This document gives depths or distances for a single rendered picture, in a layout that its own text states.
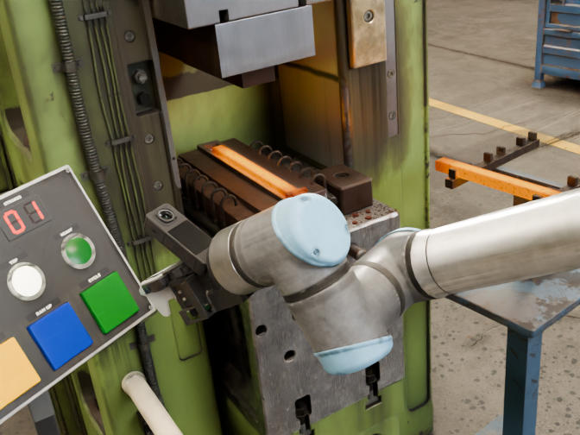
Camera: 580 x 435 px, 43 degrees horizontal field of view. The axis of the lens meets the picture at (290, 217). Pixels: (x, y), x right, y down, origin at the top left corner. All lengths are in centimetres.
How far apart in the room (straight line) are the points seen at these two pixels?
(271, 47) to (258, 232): 58
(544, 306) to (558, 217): 85
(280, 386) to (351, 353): 74
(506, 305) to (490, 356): 103
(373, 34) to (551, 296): 69
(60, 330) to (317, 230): 48
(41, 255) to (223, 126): 86
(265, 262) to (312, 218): 8
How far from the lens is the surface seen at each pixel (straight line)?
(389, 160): 179
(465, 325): 282
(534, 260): 85
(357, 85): 167
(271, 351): 153
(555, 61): 540
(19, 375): 112
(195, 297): 99
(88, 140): 140
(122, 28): 141
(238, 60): 134
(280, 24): 138
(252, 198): 151
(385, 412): 185
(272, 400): 161
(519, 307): 165
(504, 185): 156
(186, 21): 129
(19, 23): 135
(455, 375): 258
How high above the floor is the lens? 161
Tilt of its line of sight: 26 degrees down
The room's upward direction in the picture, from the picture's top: 6 degrees counter-clockwise
